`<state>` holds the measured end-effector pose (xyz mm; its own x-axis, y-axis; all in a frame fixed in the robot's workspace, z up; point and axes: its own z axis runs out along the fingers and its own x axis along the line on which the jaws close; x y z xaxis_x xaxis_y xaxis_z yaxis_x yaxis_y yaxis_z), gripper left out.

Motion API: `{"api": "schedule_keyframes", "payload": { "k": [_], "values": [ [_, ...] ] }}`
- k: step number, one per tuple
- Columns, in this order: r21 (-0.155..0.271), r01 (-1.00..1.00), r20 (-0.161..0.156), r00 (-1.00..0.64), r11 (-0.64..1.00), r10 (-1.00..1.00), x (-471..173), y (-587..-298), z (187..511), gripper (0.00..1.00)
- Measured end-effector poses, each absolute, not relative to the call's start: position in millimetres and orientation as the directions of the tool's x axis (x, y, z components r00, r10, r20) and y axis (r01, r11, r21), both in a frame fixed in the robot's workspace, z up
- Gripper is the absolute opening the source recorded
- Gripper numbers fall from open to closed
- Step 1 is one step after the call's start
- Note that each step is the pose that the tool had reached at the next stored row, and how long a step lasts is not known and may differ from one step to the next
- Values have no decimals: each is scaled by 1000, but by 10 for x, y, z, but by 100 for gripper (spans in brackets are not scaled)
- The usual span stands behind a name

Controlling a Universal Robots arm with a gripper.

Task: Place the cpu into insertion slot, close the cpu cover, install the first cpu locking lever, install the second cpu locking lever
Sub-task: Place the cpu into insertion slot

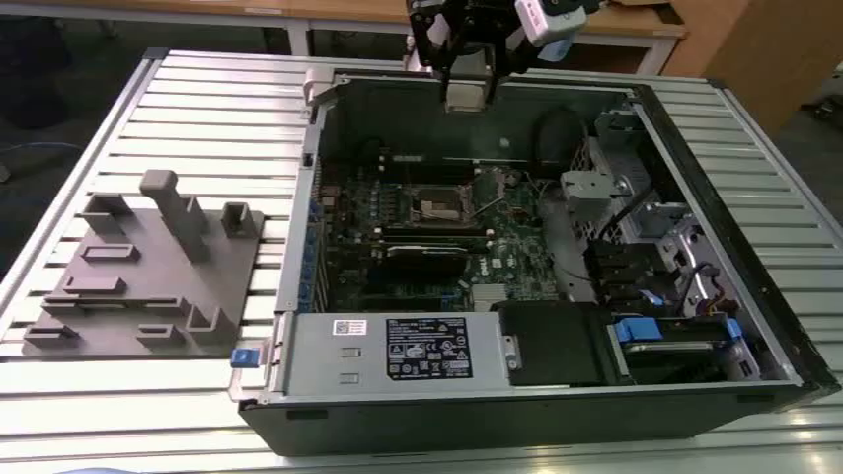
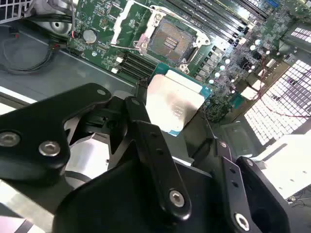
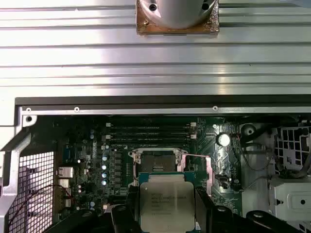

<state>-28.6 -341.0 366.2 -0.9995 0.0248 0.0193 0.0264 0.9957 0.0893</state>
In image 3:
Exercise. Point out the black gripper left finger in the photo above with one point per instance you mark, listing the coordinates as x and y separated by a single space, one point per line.
126 218

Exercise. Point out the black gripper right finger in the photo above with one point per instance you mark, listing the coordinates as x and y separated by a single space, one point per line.
206 218

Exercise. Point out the CPU with silver top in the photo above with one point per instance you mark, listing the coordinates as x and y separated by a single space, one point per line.
167 201

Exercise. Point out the metal socket cover frame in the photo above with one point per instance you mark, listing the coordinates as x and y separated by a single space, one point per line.
210 172

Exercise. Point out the thin metal locking lever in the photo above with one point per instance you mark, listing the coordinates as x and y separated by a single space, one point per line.
196 155

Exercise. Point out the CPU socket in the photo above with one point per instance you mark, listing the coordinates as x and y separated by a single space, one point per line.
158 160

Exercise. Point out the black RAM slot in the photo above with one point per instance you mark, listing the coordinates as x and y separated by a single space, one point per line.
150 125
150 142
150 130
150 136

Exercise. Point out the silver rear port block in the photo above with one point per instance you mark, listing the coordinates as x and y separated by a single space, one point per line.
65 171
65 183

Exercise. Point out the round silver coin battery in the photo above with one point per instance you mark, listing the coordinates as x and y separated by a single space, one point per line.
223 138

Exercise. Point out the green motherboard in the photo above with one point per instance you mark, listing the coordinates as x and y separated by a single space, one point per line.
204 136

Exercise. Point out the metal drive cage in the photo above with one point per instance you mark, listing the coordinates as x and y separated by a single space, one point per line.
291 194

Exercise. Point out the black open PC case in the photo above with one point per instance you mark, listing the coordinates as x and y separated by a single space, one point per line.
121 101

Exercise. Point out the brown square base plate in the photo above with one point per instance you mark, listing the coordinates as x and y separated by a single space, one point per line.
143 28

